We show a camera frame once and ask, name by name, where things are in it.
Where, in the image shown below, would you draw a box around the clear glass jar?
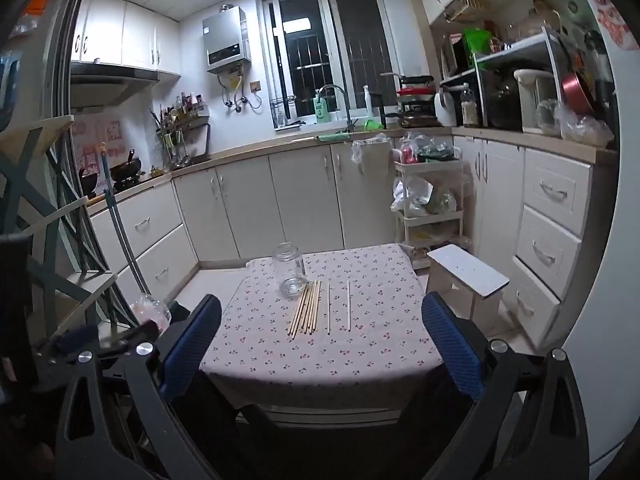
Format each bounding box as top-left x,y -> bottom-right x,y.
272,242 -> 307,301

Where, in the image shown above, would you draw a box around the grey wall water heater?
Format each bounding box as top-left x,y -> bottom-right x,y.
202,6 -> 252,74

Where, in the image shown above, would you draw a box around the sliding window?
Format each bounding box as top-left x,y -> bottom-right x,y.
257,0 -> 401,128

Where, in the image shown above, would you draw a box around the black rice cooker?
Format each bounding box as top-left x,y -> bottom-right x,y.
484,67 -> 523,130

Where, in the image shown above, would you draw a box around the white electric water pot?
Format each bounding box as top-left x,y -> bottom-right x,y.
514,69 -> 556,134

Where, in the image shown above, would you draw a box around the black wok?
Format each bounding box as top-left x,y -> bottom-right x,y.
110,149 -> 143,183

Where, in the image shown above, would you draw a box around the white kettle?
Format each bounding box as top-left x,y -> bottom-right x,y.
434,87 -> 458,127

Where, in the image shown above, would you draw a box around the microwave oven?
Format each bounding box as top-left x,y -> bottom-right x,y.
441,34 -> 473,78

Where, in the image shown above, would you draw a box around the teal wooden folding rack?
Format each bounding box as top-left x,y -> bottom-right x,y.
0,115 -> 117,341

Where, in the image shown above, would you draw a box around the white rolling storage cart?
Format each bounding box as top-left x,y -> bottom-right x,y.
392,159 -> 473,271

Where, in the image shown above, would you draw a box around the white refrigerator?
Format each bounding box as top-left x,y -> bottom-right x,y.
560,0 -> 640,480

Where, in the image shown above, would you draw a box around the pink wall stickers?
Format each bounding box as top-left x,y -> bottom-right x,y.
72,119 -> 125,196

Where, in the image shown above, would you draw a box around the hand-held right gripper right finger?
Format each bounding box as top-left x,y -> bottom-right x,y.
420,292 -> 590,480

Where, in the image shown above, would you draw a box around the range hood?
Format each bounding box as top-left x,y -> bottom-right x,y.
70,62 -> 161,111

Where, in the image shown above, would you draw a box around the curved sink faucet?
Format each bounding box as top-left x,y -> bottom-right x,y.
317,84 -> 358,131

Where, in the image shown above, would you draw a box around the hanging clear plastic bag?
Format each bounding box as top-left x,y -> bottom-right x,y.
351,134 -> 391,177

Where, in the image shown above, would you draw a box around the row of wooden chopsticks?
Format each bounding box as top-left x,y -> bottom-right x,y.
287,280 -> 322,337

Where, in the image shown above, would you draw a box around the blue mop handle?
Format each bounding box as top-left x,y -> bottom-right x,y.
100,142 -> 147,306

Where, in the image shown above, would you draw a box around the white counter shelf rack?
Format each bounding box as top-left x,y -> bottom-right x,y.
440,27 -> 576,131

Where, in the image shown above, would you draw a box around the stack of pots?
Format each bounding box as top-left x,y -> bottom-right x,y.
382,72 -> 443,128

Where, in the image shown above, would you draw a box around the clear plastic bottle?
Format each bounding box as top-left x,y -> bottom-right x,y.
461,83 -> 479,128

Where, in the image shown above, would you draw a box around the wall spice rack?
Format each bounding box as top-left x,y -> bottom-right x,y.
150,92 -> 211,168

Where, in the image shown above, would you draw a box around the white upper cabinets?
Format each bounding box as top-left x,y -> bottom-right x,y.
70,0 -> 182,78

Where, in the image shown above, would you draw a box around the red pan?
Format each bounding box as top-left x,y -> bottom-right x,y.
560,72 -> 601,111

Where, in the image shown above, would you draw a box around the floral tablecloth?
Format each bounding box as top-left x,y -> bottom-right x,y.
200,243 -> 446,396

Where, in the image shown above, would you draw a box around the white wooden stool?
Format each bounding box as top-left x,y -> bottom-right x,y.
426,245 -> 511,322

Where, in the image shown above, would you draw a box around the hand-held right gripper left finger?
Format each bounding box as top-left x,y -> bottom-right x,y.
55,294 -> 222,480

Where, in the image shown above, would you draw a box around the white base cabinets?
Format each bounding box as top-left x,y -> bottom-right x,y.
90,132 -> 596,353

